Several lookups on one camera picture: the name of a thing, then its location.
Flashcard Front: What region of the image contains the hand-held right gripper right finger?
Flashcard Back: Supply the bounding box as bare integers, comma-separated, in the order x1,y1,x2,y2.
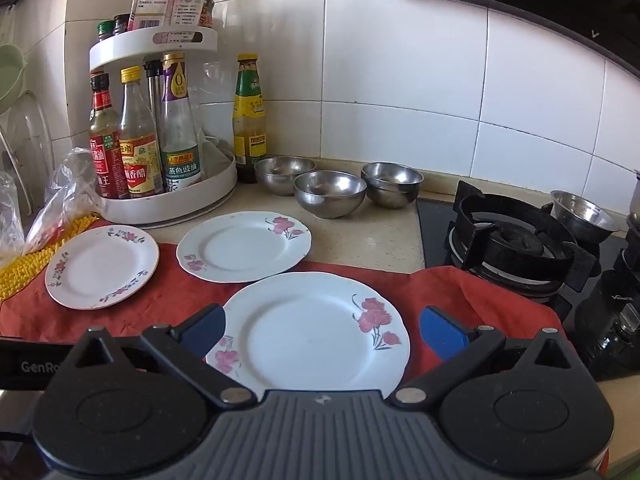
389,306,582,407

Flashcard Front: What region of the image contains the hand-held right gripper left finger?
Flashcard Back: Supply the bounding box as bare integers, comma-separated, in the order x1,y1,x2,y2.
67,304,257,409

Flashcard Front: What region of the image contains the medium floral white plate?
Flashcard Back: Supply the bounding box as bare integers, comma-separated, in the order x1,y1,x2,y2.
176,211,312,284

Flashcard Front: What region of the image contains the large floral white plate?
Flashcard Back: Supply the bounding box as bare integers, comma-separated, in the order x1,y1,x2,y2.
205,271,412,396

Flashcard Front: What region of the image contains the small floral white plate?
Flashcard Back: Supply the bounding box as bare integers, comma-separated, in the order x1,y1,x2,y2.
45,225,160,310

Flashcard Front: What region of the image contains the stainless steel bowl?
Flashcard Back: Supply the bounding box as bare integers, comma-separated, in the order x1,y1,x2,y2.
293,170,367,220
361,162,425,210
254,156,317,197

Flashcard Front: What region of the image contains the red cloth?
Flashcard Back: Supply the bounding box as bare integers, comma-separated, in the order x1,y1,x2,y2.
0,220,566,376

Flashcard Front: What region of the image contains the yellow chenille mat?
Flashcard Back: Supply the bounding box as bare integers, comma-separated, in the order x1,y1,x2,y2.
0,214,101,303

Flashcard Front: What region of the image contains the black gas stove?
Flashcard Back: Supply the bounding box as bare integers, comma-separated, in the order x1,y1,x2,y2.
416,195,640,381

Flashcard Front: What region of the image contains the white two-tier seasoning rack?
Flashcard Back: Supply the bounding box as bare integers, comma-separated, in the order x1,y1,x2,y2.
89,27,238,231

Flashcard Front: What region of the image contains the black glossy appliance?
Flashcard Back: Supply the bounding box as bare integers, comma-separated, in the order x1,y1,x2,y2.
572,215,640,381

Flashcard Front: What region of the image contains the rimmed steel bowl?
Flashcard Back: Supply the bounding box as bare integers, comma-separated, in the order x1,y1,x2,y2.
550,190,621,246

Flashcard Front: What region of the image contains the yellow red packet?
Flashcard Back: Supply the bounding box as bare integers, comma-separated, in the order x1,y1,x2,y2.
118,65,165,197

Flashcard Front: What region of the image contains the clear plastic bag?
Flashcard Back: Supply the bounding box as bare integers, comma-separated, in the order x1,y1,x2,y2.
25,147,108,256

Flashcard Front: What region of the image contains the purple label clear bottle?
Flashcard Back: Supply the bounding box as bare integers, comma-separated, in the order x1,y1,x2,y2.
159,53,203,186

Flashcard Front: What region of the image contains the red cap sauce bottle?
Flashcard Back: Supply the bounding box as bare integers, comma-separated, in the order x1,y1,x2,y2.
89,71,126,200

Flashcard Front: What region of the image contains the green yellow label sauce bottle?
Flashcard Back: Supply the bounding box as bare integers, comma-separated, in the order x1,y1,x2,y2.
232,53,268,184

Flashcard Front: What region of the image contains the glass lid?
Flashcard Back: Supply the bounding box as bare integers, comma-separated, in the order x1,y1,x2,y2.
0,90,56,211

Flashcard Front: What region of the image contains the steel top oil bottle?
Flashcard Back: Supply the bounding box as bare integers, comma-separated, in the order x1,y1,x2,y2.
144,59,166,111

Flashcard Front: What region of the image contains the pale green bowl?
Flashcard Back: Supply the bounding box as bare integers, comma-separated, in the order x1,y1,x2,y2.
0,42,26,116

